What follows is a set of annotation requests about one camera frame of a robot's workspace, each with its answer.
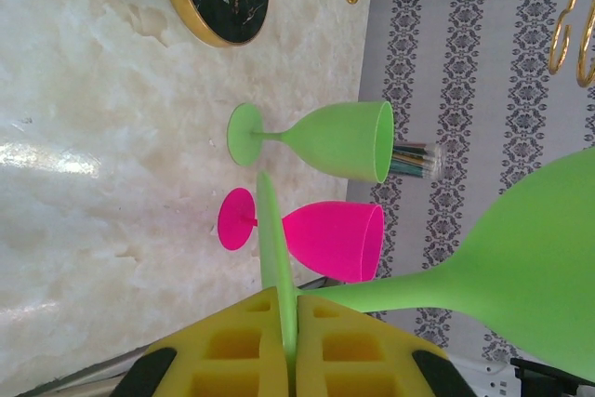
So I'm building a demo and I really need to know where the gold wire wine glass rack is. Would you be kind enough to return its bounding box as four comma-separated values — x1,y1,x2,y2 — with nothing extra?
155,0,595,89

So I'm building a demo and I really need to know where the pink plastic wine glass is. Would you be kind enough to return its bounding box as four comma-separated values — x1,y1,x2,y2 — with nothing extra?
218,187,386,285

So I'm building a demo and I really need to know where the clear jar of sticks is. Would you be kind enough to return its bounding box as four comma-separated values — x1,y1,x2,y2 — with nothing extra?
390,139,448,180

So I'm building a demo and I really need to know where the green plastic wine glass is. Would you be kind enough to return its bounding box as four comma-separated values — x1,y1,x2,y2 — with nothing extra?
226,99,396,183
257,148,595,382

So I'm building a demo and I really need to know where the black equipment piece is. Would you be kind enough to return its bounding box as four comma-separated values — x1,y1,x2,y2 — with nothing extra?
509,354,595,397

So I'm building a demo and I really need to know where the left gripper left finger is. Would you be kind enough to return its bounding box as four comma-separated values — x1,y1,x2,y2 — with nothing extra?
109,287,289,397

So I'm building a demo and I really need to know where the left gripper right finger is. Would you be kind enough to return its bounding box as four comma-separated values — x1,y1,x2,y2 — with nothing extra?
296,296,480,397

